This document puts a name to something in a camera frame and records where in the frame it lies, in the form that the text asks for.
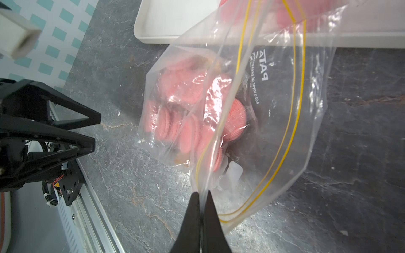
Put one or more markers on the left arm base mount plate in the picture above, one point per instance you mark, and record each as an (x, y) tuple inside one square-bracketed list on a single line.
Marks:
[(67, 186)]

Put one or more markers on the white plastic tray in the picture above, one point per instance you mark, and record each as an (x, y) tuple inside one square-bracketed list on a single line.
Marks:
[(366, 24)]

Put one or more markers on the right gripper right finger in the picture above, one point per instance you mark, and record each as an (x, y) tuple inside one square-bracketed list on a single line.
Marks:
[(213, 238)]

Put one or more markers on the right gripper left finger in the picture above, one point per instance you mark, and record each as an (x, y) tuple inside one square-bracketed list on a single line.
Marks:
[(188, 240)]

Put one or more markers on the pile of pink cookies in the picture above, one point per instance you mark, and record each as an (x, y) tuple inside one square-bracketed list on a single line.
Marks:
[(285, 12)]

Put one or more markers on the ziploc bag with pink cookies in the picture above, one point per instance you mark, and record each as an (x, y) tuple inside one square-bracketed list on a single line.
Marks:
[(237, 106)]

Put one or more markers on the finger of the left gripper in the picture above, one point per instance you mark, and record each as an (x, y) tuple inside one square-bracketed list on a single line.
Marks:
[(33, 151), (31, 100)]

